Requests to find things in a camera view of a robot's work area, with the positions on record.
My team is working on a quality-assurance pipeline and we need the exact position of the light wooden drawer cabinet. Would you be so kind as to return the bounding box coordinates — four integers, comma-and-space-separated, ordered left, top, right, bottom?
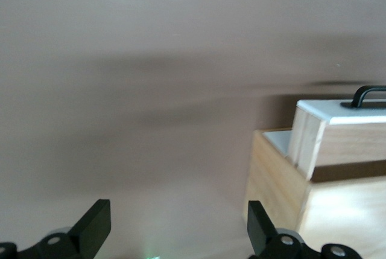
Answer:
242, 127, 386, 259

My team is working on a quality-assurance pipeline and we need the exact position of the white-fronted drawer with black handle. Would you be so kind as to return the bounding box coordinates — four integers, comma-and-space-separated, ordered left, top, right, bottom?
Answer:
288, 85, 386, 183

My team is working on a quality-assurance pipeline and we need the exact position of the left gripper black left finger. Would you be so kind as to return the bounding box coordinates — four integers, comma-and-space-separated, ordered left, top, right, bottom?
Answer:
0, 199, 111, 259

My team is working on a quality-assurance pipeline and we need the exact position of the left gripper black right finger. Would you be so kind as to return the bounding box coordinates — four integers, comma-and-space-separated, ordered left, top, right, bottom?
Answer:
247, 200, 362, 259

